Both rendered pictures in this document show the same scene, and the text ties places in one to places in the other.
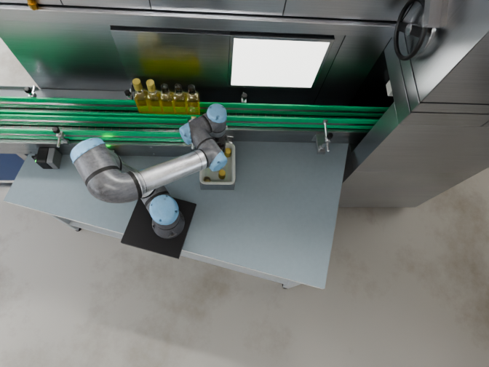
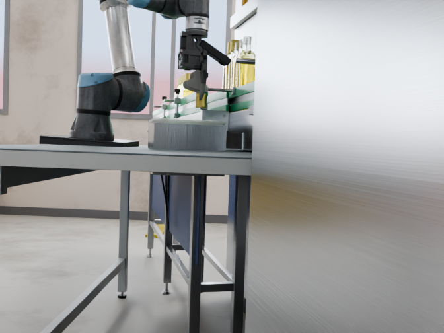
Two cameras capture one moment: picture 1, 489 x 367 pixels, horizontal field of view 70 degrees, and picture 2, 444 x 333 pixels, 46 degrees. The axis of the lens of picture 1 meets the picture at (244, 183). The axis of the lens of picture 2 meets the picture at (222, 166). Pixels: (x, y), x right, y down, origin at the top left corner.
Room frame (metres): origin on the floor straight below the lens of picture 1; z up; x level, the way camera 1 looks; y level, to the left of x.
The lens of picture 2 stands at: (0.77, -1.51, 0.78)
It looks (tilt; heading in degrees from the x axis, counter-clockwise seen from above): 3 degrees down; 89
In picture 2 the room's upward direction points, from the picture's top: 2 degrees clockwise
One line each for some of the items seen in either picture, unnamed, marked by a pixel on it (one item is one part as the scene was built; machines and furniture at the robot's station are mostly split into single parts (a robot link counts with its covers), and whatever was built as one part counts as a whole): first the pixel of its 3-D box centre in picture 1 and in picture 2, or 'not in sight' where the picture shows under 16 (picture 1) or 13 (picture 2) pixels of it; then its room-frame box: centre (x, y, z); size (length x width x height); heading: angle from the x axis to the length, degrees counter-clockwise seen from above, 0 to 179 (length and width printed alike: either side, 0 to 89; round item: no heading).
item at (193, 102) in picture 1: (193, 106); (246, 82); (0.88, 0.31, 0.99); 0.06 x 0.06 x 0.21; 13
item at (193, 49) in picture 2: (217, 138); (193, 51); (0.70, 0.16, 1.06); 0.09 x 0.08 x 0.12; 14
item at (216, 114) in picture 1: (216, 118); (197, 0); (0.71, 0.16, 1.22); 0.09 x 0.08 x 0.11; 135
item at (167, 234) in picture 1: (167, 220); (92, 124); (0.36, 0.31, 0.82); 0.15 x 0.15 x 0.10
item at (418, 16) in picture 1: (414, 29); not in sight; (1.08, -0.48, 1.49); 0.21 x 0.05 x 0.21; 12
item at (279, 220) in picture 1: (208, 113); (283, 157); (1.01, 0.28, 0.73); 1.58 x 1.52 x 0.04; 87
